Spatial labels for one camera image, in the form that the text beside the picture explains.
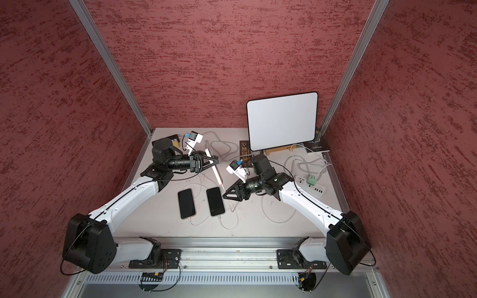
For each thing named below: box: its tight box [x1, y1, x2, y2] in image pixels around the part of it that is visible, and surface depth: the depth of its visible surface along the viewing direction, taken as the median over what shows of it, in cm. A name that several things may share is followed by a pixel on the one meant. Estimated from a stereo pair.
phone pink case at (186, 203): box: [177, 188, 196, 219], surface depth 91 cm
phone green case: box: [206, 186, 225, 217], surface depth 92 cm
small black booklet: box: [303, 137, 331, 153], surface depth 116 cm
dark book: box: [239, 140, 253, 168], surface depth 112 cm
